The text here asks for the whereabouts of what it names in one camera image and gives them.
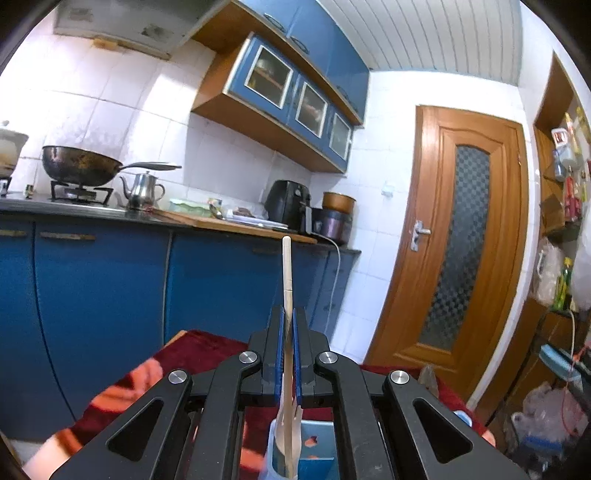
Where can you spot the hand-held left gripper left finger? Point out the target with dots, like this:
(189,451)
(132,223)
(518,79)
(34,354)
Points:
(278,355)

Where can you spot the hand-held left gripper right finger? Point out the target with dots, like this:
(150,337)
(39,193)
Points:
(299,355)

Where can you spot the two-tone chopstick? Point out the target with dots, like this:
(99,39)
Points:
(286,267)

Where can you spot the light blue chopstick box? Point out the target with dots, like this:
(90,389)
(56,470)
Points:
(318,443)

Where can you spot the printed fleece blanket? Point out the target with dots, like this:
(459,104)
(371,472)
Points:
(207,350)

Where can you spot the rice cooker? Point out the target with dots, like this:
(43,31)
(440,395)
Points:
(332,226)

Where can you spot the wooden door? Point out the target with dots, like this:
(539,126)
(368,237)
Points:
(429,323)

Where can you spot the black air fryer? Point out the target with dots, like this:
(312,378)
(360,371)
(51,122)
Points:
(286,205)

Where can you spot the wooden cutting board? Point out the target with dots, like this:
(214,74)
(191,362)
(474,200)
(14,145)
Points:
(207,221)

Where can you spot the brown wooden bowl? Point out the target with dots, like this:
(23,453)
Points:
(339,201)

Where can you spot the small jar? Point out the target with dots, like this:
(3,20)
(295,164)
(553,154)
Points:
(214,207)

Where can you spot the green cloth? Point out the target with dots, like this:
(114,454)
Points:
(187,206)

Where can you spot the blue base cabinets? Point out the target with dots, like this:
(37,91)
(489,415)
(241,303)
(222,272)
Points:
(101,295)

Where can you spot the steel kettle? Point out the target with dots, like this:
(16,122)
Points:
(140,191)

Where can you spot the clear plastic bag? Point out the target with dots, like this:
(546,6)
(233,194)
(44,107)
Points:
(540,415)

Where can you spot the black wok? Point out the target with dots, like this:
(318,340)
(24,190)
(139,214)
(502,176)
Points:
(78,164)

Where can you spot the blue overhead cabinet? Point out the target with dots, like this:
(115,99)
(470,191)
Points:
(323,41)

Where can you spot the white cooking pot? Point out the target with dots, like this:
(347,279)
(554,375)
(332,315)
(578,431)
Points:
(10,150)

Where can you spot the range hood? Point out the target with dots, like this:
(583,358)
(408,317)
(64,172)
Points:
(129,23)

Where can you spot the white light switch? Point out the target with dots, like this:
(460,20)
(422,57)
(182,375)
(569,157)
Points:
(388,190)

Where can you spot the glass-door wall cabinet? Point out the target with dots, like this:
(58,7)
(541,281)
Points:
(277,92)

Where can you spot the wooden wall shelf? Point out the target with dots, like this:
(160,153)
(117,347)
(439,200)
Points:
(547,184)

